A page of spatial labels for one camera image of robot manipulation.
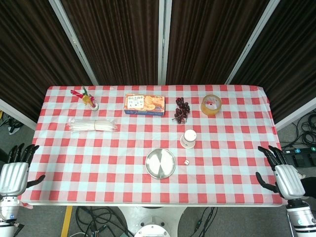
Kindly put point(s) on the dark red grape bunch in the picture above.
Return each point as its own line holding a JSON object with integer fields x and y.
{"x": 181, "y": 109}

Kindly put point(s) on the orange blue biscuit box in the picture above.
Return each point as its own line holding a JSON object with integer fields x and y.
{"x": 145, "y": 105}

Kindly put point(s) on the black foot pedal box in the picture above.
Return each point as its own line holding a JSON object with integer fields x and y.
{"x": 301, "y": 160}

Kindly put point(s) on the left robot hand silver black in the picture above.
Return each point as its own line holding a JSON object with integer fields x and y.
{"x": 12, "y": 177}

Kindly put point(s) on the white paper cup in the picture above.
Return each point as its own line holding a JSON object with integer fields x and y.
{"x": 188, "y": 139}

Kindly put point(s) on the dark brown partition panel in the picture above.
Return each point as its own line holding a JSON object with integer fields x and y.
{"x": 32, "y": 54}
{"x": 291, "y": 61}
{"x": 207, "y": 42}
{"x": 118, "y": 42}

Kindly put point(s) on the clear yellowish tape roll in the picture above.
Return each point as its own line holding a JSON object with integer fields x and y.
{"x": 209, "y": 109}

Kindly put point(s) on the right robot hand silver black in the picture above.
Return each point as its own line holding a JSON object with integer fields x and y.
{"x": 288, "y": 182}

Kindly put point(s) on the pack of white straws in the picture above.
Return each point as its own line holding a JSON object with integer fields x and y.
{"x": 91, "y": 125}

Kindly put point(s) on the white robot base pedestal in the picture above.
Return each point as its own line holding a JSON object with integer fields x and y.
{"x": 153, "y": 227}

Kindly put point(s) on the white sneaker shoe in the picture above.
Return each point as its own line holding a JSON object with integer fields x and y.
{"x": 301, "y": 175}

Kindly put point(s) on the white partition frame post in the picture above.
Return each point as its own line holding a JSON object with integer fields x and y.
{"x": 296, "y": 114}
{"x": 164, "y": 42}
{"x": 74, "y": 42}
{"x": 17, "y": 113}
{"x": 251, "y": 44}

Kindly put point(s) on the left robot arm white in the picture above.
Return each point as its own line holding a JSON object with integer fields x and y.
{"x": 7, "y": 212}

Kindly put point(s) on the red white checkered tablecloth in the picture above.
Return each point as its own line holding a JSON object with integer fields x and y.
{"x": 123, "y": 153}

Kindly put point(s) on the black trouser leg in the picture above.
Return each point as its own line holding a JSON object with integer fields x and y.
{"x": 309, "y": 187}

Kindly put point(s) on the round metal plate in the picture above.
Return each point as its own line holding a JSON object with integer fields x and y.
{"x": 160, "y": 163}

